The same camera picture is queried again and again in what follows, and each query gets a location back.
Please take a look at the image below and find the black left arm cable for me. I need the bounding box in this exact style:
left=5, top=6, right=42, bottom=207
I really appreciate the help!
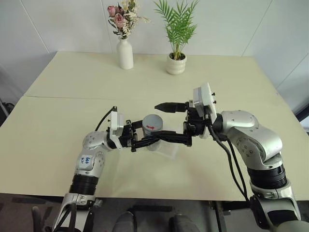
left=94, top=105, right=118, bottom=132

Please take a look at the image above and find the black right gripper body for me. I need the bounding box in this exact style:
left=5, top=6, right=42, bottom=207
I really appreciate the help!
left=183, top=100, right=210, bottom=140

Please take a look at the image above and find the white plastic jar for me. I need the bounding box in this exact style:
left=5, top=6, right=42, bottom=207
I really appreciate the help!
left=145, top=134, right=162, bottom=152

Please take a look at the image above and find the green palm plant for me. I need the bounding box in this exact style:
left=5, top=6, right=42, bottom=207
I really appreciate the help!
left=153, top=0, right=201, bottom=60

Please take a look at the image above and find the pink dried flower bouquet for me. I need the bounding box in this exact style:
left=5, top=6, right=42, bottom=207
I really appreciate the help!
left=107, top=0, right=153, bottom=41

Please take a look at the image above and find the white ceramic vase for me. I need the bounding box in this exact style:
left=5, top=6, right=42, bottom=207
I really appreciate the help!
left=116, top=38, right=134, bottom=71

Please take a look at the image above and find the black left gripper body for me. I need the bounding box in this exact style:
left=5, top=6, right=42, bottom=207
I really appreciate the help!
left=119, top=119, right=139, bottom=148

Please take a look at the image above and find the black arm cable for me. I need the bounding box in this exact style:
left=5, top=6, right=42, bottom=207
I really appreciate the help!
left=207, top=113, right=255, bottom=203
left=94, top=105, right=118, bottom=132

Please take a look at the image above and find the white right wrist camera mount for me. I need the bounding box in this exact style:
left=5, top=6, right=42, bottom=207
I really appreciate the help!
left=192, top=82, right=218, bottom=140

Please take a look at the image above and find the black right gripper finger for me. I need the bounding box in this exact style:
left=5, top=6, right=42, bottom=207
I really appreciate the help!
left=150, top=130, right=194, bottom=147
left=154, top=102, right=188, bottom=114

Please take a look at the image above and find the grey cylindrical container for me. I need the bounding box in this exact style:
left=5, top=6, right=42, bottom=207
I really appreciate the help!
left=141, top=114, right=165, bottom=136

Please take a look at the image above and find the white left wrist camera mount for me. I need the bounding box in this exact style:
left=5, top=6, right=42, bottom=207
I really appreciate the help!
left=108, top=105, right=126, bottom=149

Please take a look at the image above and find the black chair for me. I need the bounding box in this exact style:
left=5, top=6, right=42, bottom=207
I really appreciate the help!
left=0, top=97, right=15, bottom=128

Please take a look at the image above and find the white handwritten label sticker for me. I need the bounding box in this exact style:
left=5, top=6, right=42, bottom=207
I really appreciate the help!
left=79, top=154, right=95, bottom=170

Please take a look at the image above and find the white ribbed plant pot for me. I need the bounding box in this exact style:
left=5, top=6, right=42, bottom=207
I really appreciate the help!
left=165, top=52, right=188, bottom=75

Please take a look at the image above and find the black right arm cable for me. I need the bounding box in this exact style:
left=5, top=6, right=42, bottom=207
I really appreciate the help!
left=207, top=113, right=255, bottom=203

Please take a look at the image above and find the clear plastic box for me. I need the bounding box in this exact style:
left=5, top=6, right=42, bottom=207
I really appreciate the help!
left=156, top=142, right=179, bottom=160

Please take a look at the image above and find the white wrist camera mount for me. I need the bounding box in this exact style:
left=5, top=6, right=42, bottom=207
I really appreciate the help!
left=108, top=105, right=126, bottom=149
left=192, top=82, right=218, bottom=140

